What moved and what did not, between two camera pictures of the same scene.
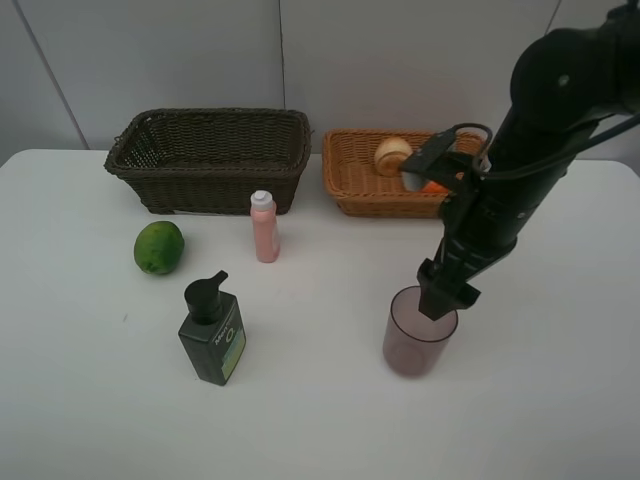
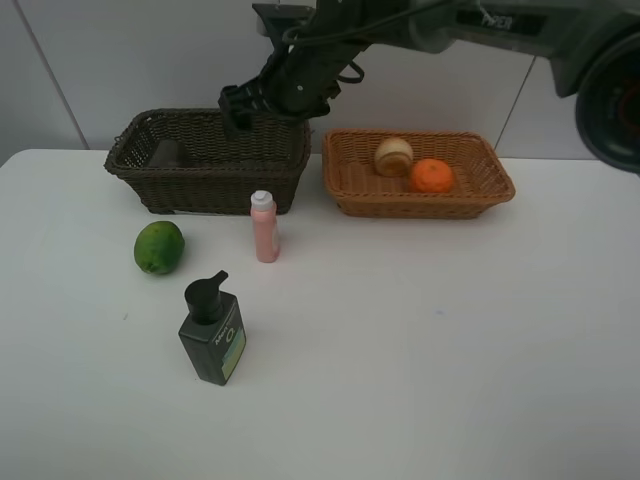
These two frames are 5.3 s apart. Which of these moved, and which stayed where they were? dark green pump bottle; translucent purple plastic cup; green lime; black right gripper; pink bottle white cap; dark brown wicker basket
Moved: black right gripper; translucent purple plastic cup
Stayed: dark green pump bottle; green lime; pink bottle white cap; dark brown wicker basket
